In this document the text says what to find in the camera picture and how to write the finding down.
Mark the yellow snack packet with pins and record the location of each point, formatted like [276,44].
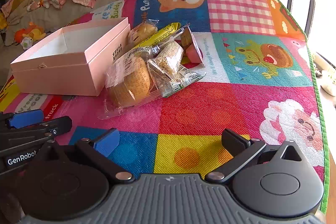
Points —
[157,35]

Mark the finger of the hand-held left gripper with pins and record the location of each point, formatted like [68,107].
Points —
[25,118]
[59,126]

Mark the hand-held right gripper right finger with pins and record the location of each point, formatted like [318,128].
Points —
[233,141]

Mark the large bun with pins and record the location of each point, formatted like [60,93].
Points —
[131,82]

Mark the sesame snack bar packet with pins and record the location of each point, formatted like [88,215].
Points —
[168,56]

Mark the beige sofa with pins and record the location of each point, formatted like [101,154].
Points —
[52,19]

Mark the small bun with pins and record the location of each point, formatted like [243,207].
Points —
[143,31]

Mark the pink cardboard box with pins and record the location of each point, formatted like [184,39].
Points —
[52,74]

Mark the pink cloth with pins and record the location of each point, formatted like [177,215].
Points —
[15,1]

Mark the dark window frame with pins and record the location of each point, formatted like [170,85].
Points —
[290,3]

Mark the orange plush toy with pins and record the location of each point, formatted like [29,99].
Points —
[31,31]

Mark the colourful printed play mat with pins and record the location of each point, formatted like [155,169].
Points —
[210,98]

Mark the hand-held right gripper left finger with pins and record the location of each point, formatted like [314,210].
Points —
[106,141]

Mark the pink snack box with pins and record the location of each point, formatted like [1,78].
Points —
[194,52]

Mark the green and white snack packet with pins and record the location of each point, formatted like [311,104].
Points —
[182,77]

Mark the white and green toy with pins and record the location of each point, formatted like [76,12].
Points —
[26,43]

